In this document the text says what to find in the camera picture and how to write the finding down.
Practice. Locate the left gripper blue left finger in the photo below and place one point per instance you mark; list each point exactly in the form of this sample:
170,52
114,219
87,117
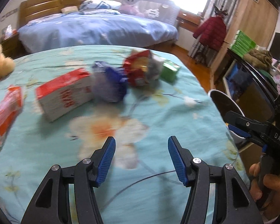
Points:
101,161

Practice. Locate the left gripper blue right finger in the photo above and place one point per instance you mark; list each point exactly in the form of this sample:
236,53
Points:
181,159

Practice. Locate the green carton box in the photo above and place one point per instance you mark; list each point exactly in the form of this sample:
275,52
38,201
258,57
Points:
169,71

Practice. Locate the red snack bag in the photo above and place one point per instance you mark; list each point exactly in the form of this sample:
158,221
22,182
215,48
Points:
136,67

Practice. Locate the white sponge block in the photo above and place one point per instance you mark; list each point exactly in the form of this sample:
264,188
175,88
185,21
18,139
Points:
155,67

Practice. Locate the person's right hand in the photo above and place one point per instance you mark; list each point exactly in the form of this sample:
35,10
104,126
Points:
272,182

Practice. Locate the black glass tv cabinet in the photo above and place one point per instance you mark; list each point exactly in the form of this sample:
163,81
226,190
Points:
253,92

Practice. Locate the teal floral bed sheet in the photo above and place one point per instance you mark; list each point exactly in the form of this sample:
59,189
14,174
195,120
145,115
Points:
141,185

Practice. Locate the red white carton box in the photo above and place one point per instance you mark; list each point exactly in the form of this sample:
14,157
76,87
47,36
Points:
63,94

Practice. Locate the blue snack wrapper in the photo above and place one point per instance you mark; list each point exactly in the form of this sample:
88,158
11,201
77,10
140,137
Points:
109,84

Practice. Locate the brown folded towel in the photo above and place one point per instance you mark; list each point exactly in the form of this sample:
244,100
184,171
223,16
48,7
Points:
259,59

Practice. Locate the stack of green boxes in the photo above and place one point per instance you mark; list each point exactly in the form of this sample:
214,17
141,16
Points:
242,44

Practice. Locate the orange white snack packet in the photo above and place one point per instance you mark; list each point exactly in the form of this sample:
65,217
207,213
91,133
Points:
10,107

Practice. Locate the red padded jacket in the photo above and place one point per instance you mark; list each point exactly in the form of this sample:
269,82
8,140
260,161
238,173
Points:
212,33

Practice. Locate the wooden wardrobe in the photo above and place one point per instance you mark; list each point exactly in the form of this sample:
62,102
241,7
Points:
257,19

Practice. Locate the blue bed quilt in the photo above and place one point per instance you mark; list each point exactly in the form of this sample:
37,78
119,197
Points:
76,29

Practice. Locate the wooden window desk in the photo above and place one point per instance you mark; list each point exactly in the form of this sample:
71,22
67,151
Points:
189,21

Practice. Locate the wooden nightstand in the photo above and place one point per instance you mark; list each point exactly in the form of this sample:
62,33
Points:
13,47

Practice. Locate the blue white pillow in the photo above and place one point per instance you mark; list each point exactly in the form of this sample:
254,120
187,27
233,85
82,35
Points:
90,7

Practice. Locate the wooden bed headboard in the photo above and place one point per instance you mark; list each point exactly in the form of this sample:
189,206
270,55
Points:
33,9

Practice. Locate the grey bed guard rail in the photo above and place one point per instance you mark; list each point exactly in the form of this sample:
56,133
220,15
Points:
161,10

